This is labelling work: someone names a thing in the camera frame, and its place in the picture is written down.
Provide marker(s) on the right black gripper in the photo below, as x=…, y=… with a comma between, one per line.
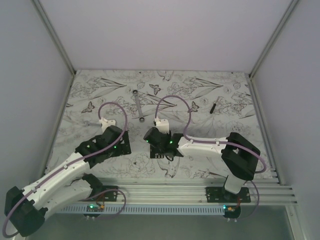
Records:
x=169, y=135

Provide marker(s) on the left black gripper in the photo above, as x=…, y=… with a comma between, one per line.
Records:
x=123, y=148

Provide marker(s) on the black fuse box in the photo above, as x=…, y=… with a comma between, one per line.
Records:
x=154, y=153

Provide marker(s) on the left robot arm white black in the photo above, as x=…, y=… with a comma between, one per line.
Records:
x=28, y=208

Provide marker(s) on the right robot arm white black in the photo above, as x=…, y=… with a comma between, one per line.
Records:
x=239, y=155

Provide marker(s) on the silver combination wrench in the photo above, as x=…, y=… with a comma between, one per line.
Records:
x=138, y=105

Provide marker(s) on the black cylindrical pen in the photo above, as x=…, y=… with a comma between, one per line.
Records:
x=213, y=108

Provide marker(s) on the left controller board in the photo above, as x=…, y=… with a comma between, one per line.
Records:
x=95, y=208

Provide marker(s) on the controller board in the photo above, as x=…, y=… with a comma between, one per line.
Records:
x=95, y=208
x=231, y=211

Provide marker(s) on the right controller board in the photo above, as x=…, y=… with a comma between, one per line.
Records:
x=231, y=211

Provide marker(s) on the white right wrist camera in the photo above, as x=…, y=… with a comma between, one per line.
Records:
x=162, y=125

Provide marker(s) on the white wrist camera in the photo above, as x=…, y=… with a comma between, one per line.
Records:
x=162, y=125
x=105, y=123

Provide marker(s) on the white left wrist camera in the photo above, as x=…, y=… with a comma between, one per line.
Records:
x=105, y=123

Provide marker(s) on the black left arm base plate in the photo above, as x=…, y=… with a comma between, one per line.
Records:
x=106, y=193

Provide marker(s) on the white slotted cable duct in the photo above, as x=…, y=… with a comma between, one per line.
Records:
x=148, y=209

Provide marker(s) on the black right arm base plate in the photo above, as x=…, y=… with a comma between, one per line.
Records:
x=217, y=194

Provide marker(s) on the aluminium mounting rail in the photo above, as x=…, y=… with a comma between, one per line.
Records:
x=193, y=190

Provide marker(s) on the left aluminium frame post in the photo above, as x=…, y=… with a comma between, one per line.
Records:
x=53, y=35

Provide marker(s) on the aluminium frame post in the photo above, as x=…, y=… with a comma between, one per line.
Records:
x=53, y=35
x=274, y=36

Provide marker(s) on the right aluminium frame post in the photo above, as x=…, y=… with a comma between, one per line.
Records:
x=274, y=36

